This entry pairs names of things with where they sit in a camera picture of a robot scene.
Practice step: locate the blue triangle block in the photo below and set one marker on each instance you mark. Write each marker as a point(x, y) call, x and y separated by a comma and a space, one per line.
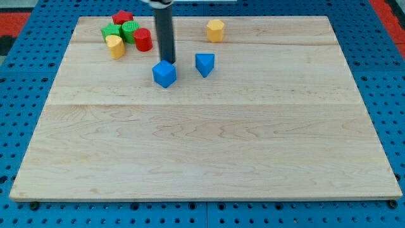
point(205, 63)

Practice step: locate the yellow hexagon block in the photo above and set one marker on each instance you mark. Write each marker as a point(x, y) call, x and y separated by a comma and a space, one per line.
point(215, 30)

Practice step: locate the red cylinder block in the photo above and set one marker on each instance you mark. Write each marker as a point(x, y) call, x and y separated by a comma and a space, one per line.
point(143, 40)

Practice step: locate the green cube block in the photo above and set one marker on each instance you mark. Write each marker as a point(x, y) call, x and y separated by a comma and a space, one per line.
point(112, 29)

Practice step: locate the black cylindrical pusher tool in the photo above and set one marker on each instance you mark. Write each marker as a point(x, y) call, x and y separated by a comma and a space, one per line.
point(164, 29)

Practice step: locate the wooden board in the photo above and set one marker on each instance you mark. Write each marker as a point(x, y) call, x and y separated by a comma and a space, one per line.
point(279, 118)

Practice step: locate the green ribbed cylinder block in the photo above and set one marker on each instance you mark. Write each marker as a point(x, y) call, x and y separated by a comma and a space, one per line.
point(129, 27)

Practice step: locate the red star block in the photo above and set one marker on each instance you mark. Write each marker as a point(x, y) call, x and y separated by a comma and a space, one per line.
point(121, 17)

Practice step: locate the blue cube block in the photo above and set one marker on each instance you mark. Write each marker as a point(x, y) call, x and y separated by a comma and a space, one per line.
point(164, 73)

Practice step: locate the yellow rounded block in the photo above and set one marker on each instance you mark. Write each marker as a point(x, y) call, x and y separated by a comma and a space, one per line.
point(116, 46)

